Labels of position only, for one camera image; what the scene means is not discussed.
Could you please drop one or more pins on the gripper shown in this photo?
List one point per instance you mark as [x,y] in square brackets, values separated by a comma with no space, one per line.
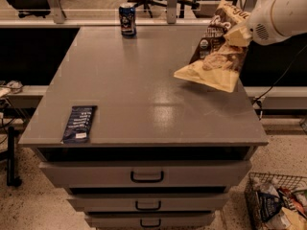
[259,28]

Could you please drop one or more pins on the brown sea salt chip bag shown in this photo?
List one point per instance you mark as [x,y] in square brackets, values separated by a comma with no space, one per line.
[215,63]

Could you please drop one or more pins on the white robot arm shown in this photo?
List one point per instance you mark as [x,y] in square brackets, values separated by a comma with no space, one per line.
[289,17]

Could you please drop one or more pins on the blue pepsi can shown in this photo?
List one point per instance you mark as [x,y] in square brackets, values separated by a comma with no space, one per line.
[127,19]

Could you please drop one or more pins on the red snack bag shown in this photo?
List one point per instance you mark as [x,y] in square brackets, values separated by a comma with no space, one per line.
[290,202]

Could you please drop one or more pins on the dark blue snack bag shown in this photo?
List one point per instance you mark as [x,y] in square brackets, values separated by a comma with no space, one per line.
[270,205]

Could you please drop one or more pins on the black office chair centre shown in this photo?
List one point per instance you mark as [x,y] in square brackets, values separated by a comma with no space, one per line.
[146,4]

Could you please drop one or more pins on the grey drawer cabinet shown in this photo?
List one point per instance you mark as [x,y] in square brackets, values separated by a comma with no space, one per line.
[146,121]

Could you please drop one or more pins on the dark blue snack bar wrapper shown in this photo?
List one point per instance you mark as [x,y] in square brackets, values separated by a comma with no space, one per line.
[79,124]

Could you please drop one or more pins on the wire basket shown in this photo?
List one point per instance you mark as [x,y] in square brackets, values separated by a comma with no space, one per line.
[290,182]

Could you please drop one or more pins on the black top drawer handle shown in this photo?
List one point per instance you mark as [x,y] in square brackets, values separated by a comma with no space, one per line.
[147,177]

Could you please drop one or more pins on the black drawer handle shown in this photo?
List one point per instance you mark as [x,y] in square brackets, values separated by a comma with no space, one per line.
[147,206]
[147,177]
[146,223]

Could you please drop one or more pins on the black middle drawer handle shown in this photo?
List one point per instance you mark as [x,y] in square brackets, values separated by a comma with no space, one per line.
[147,206]

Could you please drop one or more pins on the black bottom drawer handle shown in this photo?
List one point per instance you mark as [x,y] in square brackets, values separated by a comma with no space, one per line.
[146,223]

